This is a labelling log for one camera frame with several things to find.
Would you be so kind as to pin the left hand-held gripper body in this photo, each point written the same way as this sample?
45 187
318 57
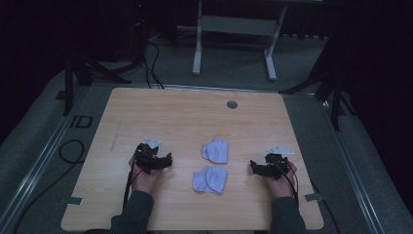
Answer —
146 158

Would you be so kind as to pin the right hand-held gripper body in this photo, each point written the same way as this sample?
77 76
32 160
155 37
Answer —
274 166

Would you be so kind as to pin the person's right hand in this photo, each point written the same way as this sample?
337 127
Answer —
281 187

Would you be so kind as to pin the person's left hand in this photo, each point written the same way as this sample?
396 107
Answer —
142 182

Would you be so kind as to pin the lavender folded sock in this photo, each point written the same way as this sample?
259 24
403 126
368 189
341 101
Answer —
215 151
209 180

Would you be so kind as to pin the grey tape strip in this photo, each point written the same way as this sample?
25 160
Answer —
313 197

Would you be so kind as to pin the black metal stand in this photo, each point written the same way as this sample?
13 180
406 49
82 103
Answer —
68 84
336 97

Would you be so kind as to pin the aluminium floor rail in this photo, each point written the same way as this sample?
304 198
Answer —
207 87
35 162
354 162

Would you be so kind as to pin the white metal desk frame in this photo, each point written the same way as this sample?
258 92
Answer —
237 25

